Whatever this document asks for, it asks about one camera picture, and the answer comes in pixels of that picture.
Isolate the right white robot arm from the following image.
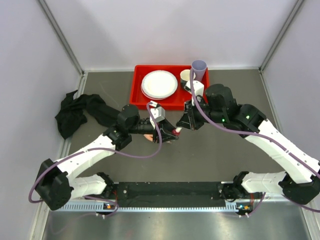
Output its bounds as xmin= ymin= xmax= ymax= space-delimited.
xmin=176 ymin=81 xmax=320 ymax=205

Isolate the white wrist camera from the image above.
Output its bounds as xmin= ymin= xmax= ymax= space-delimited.
xmin=149 ymin=101 xmax=166 ymax=123
xmin=184 ymin=80 xmax=205 ymax=96

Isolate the red nail polish bottle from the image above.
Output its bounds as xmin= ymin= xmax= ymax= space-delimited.
xmin=172 ymin=129 xmax=180 ymax=136

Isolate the red plastic tray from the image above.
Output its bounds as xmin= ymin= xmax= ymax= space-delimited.
xmin=129 ymin=64 xmax=211 ymax=111

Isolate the mannequin hand with nails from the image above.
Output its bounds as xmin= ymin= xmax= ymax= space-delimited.
xmin=143 ymin=134 xmax=172 ymax=144

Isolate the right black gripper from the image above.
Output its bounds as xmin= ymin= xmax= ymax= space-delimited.
xmin=177 ymin=97 xmax=226 ymax=131

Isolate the grey slotted cable duct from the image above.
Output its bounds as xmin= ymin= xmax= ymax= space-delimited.
xmin=56 ymin=200 xmax=252 ymax=213

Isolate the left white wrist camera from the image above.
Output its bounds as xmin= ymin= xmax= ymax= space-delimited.
xmin=149 ymin=101 xmax=166 ymax=123

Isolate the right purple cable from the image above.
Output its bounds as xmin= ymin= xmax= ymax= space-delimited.
xmin=189 ymin=69 xmax=320 ymax=218

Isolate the purple cable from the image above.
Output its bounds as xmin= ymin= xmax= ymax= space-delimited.
xmin=27 ymin=101 xmax=163 ymax=220
xmin=189 ymin=69 xmax=320 ymax=218

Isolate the white paper plates stack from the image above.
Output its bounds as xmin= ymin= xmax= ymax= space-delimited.
xmin=141 ymin=70 xmax=178 ymax=100

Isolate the lavender plastic cup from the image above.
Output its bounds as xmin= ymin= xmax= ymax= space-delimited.
xmin=190 ymin=59 xmax=207 ymax=82

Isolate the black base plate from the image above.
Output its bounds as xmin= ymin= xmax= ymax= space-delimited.
xmin=115 ymin=182 xmax=226 ymax=208

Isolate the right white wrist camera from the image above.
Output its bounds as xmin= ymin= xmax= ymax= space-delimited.
xmin=184 ymin=80 xmax=205 ymax=96

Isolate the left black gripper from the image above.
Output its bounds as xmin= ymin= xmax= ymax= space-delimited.
xmin=128 ymin=117 xmax=179 ymax=143

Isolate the white nail polish brush cap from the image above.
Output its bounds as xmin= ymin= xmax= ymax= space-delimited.
xmin=175 ymin=127 xmax=182 ymax=133

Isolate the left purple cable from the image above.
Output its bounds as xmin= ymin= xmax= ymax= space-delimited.
xmin=27 ymin=101 xmax=163 ymax=220

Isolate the dark green mug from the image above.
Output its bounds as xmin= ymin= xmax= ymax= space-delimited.
xmin=180 ymin=69 xmax=196 ymax=93

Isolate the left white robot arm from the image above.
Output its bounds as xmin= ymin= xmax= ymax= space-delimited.
xmin=31 ymin=101 xmax=181 ymax=211

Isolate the black sleeve cloth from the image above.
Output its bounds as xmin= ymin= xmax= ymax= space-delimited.
xmin=55 ymin=90 xmax=120 ymax=140

